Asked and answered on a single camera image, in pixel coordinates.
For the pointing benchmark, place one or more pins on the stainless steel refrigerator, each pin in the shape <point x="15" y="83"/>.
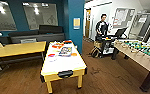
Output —
<point x="142" y="26"/>

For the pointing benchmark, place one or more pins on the green foosball table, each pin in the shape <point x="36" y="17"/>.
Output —
<point x="137" y="51"/>

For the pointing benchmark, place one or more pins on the yellow game table white top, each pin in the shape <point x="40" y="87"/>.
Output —
<point x="61" y="65"/>

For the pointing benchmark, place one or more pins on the dark grey sofa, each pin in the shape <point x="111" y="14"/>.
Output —
<point x="37" y="33"/>

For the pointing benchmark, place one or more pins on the person in dark shirt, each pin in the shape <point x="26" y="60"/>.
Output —
<point x="102" y="26"/>

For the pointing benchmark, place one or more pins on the yellow wooden table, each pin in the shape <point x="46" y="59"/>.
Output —
<point x="17" y="49"/>

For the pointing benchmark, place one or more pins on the blue colourful puzzle box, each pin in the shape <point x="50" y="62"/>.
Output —
<point x="65" y="51"/>

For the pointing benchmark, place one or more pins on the orange plastic bowl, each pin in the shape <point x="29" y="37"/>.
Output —
<point x="74" y="54"/>

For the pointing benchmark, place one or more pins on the grey bulletin board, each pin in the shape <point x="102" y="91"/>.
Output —
<point x="122" y="16"/>

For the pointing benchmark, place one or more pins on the yellow wall sign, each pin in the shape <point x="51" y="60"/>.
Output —
<point x="76" y="23"/>

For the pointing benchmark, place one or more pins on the brown wooden door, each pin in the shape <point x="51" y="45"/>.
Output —
<point x="88" y="23"/>

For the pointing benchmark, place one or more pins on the black red flat case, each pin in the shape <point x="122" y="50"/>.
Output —
<point x="67" y="42"/>

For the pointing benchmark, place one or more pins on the grey chair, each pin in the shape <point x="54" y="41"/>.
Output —
<point x="28" y="40"/>

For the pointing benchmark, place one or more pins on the interior window grey blind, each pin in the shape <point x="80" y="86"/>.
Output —
<point x="41" y="15"/>
<point x="2" y="16"/>

